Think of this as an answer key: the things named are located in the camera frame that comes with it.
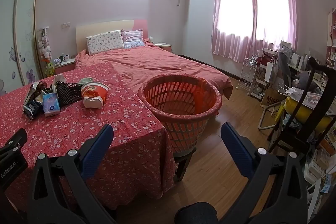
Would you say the pink striped pillow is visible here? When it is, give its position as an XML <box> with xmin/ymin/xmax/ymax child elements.
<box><xmin>121</xmin><ymin>29</ymin><xmax>145</xmax><ymax>49</ymax></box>

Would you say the white wire rack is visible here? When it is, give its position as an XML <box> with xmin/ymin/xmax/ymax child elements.
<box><xmin>238</xmin><ymin>56</ymin><xmax>258</xmax><ymax>90</ymax></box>

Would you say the red floral tablecloth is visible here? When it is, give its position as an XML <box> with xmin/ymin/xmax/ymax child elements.
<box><xmin>0</xmin><ymin>63</ymin><xmax>177</xmax><ymax>211</ymax></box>

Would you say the white paper bag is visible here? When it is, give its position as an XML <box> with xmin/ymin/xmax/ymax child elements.
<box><xmin>265</xmin><ymin>61</ymin><xmax>277</xmax><ymax>83</ymax></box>

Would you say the white shelf trolley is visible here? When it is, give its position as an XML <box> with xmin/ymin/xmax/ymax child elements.
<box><xmin>251</xmin><ymin>48</ymin><xmax>279</xmax><ymax>97</ymax></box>

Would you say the black white patterned cloth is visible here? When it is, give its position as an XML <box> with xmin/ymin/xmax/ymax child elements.
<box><xmin>56</xmin><ymin>81</ymin><xmax>85</xmax><ymax>109</ymax></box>

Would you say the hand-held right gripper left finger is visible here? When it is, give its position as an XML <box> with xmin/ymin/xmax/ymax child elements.
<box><xmin>28</xmin><ymin>124</ymin><xmax>117</xmax><ymax>224</ymax></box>

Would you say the brown paper bag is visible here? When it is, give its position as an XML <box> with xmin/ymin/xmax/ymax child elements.
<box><xmin>261</xmin><ymin>82</ymin><xmax>285</xmax><ymax>109</ymax></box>

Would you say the pink curtain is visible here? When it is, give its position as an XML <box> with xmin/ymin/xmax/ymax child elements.
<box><xmin>211</xmin><ymin>0</ymin><xmax>259</xmax><ymax>63</ymax></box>
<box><xmin>252</xmin><ymin>0</ymin><xmax>298</xmax><ymax>51</ymax></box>

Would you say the dark wooden stool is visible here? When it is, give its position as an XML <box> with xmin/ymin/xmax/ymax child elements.
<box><xmin>173</xmin><ymin>148</ymin><xmax>197</xmax><ymax>182</ymax></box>

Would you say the white tissue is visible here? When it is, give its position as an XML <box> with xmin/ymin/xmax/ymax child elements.
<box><xmin>53</xmin><ymin>74</ymin><xmax>67</xmax><ymax>92</ymax></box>

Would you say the hanging plush toy bunch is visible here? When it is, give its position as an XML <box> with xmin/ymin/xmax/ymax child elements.
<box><xmin>37</xmin><ymin>27</ymin><xmax>53</xmax><ymax>62</ymax></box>

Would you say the blue tissue pack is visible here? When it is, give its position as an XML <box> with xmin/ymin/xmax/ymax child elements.
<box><xmin>43</xmin><ymin>93</ymin><xmax>61</xmax><ymax>117</ymax></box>

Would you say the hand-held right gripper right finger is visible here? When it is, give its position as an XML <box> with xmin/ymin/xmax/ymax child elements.
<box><xmin>220</xmin><ymin>122</ymin><xmax>308</xmax><ymax>224</ymax></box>

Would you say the silver foil wrapper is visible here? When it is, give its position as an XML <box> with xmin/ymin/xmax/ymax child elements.
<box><xmin>26</xmin><ymin>81</ymin><xmax>49</xmax><ymax>102</ymax></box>

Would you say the flower print sliding wardrobe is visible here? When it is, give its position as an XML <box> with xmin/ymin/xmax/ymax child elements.
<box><xmin>0</xmin><ymin>0</ymin><xmax>44</xmax><ymax>94</ymax></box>

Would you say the yellow cushion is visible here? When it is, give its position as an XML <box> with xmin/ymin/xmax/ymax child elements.
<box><xmin>285</xmin><ymin>97</ymin><xmax>334</xmax><ymax>132</ymax></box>

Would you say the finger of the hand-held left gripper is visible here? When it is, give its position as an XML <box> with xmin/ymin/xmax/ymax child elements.
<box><xmin>0</xmin><ymin>128</ymin><xmax>28</xmax><ymax>159</ymax></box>

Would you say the pink plastic laundry basket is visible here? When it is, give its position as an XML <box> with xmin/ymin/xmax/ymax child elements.
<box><xmin>138</xmin><ymin>73</ymin><xmax>223</xmax><ymax>155</ymax></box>

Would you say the white floral pillow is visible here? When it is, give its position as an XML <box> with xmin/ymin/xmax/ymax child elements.
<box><xmin>86</xmin><ymin>30</ymin><xmax>125</xmax><ymax>56</ymax></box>

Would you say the person's leg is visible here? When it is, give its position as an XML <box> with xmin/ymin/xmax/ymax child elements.
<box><xmin>175</xmin><ymin>202</ymin><xmax>218</xmax><ymax>224</ymax></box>

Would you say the dark wooden chair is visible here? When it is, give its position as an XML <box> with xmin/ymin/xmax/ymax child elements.
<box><xmin>268</xmin><ymin>56</ymin><xmax>336</xmax><ymax>161</ymax></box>

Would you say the dark snack packet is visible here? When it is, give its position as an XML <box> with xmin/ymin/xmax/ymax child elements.
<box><xmin>23</xmin><ymin>98</ymin><xmax>45</xmax><ymax>120</ymax></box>

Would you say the bed with pink duvet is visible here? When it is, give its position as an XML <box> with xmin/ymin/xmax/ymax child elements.
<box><xmin>75</xmin><ymin>20</ymin><xmax>234</xmax><ymax>98</ymax></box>

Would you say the pink nightstand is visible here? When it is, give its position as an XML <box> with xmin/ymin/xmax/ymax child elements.
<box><xmin>52</xmin><ymin>59</ymin><xmax>76</xmax><ymax>75</ymax></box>
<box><xmin>153</xmin><ymin>42</ymin><xmax>173</xmax><ymax>54</ymax></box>

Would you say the red instant noodle cup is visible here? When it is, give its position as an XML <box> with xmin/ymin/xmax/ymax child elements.
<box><xmin>81</xmin><ymin>81</ymin><xmax>109</xmax><ymax>109</ymax></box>

